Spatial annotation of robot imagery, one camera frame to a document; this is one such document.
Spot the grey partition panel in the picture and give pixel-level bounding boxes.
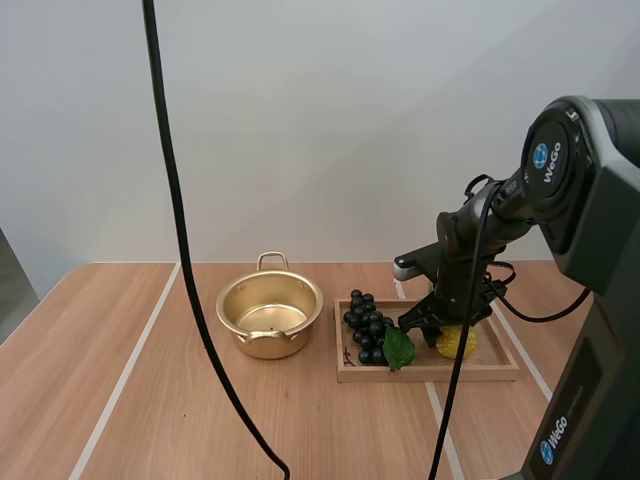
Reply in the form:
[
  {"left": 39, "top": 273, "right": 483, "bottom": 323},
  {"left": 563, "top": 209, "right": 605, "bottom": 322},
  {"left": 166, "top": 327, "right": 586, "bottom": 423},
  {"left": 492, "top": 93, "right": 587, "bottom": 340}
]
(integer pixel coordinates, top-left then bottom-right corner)
[{"left": 0, "top": 227, "right": 41, "bottom": 347}]

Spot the bunch of dark toy grapes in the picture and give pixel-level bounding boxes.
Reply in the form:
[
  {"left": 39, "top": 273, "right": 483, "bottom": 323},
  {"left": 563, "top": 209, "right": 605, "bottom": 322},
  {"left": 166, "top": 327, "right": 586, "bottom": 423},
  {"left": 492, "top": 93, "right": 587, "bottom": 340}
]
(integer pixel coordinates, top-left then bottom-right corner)
[{"left": 341, "top": 288, "right": 417, "bottom": 372}]

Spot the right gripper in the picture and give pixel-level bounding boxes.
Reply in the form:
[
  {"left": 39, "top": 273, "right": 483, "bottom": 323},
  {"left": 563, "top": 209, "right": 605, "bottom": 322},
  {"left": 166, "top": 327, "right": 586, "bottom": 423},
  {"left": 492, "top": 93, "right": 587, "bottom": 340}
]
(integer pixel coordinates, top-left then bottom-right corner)
[{"left": 397, "top": 269, "right": 495, "bottom": 350}]

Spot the black cable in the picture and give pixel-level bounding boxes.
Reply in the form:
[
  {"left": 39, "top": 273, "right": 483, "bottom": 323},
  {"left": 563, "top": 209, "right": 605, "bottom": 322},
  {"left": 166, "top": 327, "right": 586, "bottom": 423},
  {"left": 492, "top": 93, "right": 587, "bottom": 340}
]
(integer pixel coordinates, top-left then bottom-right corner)
[
  {"left": 482, "top": 259, "right": 594, "bottom": 323},
  {"left": 427, "top": 173, "right": 506, "bottom": 480},
  {"left": 141, "top": 0, "right": 292, "bottom": 480}
]

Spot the yellow toy pineapple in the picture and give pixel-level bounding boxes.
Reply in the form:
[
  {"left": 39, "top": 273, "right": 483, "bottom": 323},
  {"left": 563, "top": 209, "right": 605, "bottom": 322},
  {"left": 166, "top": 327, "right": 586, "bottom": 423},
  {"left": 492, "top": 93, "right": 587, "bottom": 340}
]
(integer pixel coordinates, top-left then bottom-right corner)
[{"left": 425, "top": 282, "right": 480, "bottom": 362}]

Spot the gold pot with two handles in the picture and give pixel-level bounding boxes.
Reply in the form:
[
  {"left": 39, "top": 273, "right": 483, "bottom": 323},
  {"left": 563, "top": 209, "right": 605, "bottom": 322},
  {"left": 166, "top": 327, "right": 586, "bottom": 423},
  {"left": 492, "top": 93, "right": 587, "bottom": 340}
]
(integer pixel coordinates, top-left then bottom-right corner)
[{"left": 215, "top": 251, "right": 325, "bottom": 361}]

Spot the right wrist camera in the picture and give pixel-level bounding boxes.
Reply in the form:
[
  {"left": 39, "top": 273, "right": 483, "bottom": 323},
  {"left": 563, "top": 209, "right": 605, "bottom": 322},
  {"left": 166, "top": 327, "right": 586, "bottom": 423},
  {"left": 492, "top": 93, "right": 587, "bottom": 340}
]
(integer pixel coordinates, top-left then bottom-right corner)
[{"left": 392, "top": 242, "right": 444, "bottom": 282}]

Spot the shallow wooden tray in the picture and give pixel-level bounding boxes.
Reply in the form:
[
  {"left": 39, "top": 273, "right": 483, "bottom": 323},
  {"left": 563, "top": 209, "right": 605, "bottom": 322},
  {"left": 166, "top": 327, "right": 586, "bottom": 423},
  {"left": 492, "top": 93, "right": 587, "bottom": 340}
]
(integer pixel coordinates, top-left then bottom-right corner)
[{"left": 333, "top": 297, "right": 521, "bottom": 384}]

